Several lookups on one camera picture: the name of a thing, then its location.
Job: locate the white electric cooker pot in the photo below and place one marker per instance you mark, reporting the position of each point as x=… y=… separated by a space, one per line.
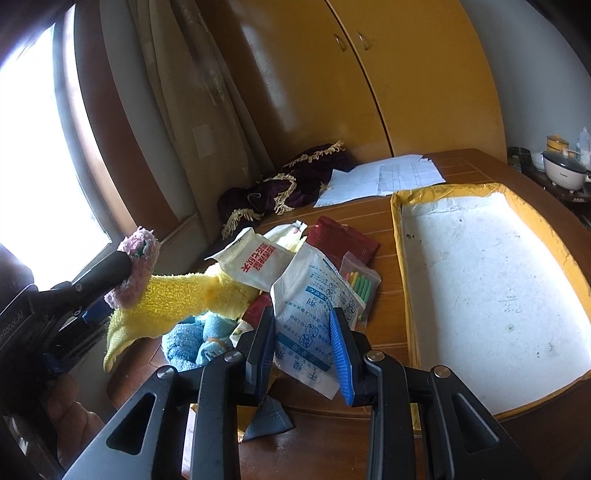
x=565 y=171

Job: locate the white packet red text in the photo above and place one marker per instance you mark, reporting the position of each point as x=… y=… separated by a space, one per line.
x=258 y=260

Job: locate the yellow-edged white tray box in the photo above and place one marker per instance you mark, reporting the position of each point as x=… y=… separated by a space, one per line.
x=493 y=293

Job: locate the dark grey cloth piece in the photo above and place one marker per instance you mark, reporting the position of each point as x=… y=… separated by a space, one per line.
x=270 y=419

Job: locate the white paper sheets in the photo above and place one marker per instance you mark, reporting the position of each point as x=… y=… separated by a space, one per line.
x=380 y=178

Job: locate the yellow wooden wardrobe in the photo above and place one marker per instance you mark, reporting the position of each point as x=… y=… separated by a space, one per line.
x=385 y=78

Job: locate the purple gold-fringed cloth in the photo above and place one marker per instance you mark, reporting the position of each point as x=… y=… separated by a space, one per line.
x=296 y=184

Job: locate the clear bag coloured sticks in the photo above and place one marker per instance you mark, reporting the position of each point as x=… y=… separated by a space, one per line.
x=364 y=281

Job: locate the yellow lidded jar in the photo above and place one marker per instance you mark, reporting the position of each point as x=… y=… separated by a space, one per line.
x=556 y=143

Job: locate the white packet blue print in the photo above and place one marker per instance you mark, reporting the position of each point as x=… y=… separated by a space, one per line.
x=303 y=298

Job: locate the pink fuzzy sock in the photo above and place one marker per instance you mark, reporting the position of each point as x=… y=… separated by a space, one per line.
x=142 y=248

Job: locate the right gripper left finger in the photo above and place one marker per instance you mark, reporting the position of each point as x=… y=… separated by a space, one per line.
x=145 y=438

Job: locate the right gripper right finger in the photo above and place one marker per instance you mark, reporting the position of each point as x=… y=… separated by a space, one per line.
x=461 y=438

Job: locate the beige curtain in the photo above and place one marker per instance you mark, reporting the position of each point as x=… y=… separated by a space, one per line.
x=208 y=124

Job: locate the clear plastic bottle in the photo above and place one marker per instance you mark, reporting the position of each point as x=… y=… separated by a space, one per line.
x=584 y=148

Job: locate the blue terry towel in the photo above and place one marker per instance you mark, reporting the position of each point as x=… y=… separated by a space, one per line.
x=197 y=340

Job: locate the yellow fuzzy towel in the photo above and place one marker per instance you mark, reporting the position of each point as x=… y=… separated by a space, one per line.
x=167 y=300

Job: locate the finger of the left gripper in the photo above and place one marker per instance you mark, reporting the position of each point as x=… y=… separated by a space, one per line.
x=103 y=277

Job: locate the red foil bag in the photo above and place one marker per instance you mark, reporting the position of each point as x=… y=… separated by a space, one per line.
x=335 y=240

